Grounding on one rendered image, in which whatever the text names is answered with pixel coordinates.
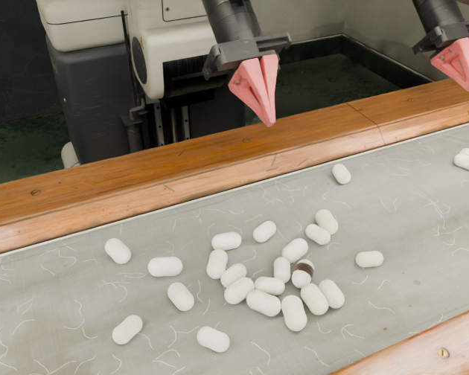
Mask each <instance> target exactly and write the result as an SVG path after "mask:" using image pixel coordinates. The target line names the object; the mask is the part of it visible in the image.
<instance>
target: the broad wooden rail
mask: <svg viewBox="0 0 469 375"><path fill-rule="evenodd" d="M468 123H469V92H467V91H466V90H465V89H464V88H463V87H461V86H460V85H459V84H458V83H457V82H456V81H455V80H454V79H453V78H449V79H446V80H440V81H436V82H433V83H428V84H424V85H420V86H415V87H411V88H408V89H402V90H398V91H395V92H390V93H385V94H380V95H377V96H373V97H367V98H364V99H360V100H355V101H351V102H347V103H342V104H339V105H335V106H329V107H326V108H322V109H317V110H313V111H309V112H304V113H301V114H297V115H291V116H288V117H284V118H279V119H275V123H274V124H273V125H272V126H269V127H267V126H266V125H265V124H264V122H263V123H259V124H253V125H250V126H244V127H241V128H237V129H231V130H228V131H224V132H219V133H215V134H211V135H206V136H203V137H198V138H193V139H190V140H186V141H180V142H177V143H173V144H168V145H164V146H160V147H155V148H152V149H148V150H142V151H139V152H135V153H130V154H127V155H124V156H119V157H114V158H108V159H104V160H101V161H95V162H92V163H88V164H82V165H79V166H76V167H70V168H66V169H63V170H57V171H54V172H50V173H44V174H41V175H38V176H32V177H28V178H25V179H19V180H16V181H12V182H6V183H3V184H0V254H4V253H7V252H10V251H15V250H17V249H22V248H25V247H28V246H33V245H36V244H39V243H44V242H46V241H49V240H54V239H57V238H60V237H64V236H68V235H71V234H76V233H78V232H81V231H86V230H89V229H92V228H97V227H100V226H102V225H107V224H110V223H114V222H118V221H121V220H124V219H129V218H132V217H137V216H139V215H142V214H147V213H150V212H153V211H157V210H161V209H163V208H168V207H171V206H174V205H179V204H182V203H185V202H190V201H192V200H195V199H200V198H203V197H206V196H210V195H214V194H217V193H222V192H224V191H228V190H232V189H235V188H240V187H243V186H246V185H250V184H253V183H256V182H261V181H264V180H267V179H271V178H275V177H278V176H283V175H285V174H288V173H293V172H296V171H299V170H303V169H307V168H309V167H314V166H317V165H320V164H325V163H328V162H331V161H336V160H338V159H341V158H346V157H349V156H354V155H356V154H360V153H364V152H368V151H370V150H375V149H378V148H381V147H386V146H389V145H392V144H396V143H399V142H402V141H407V140H410V139H413V138H417V137H421V136H424V135H429V134H431V133H434V132H439V131H442V130H445V129H449V128H453V127H455V126H460V125H463V124H468Z"/></svg>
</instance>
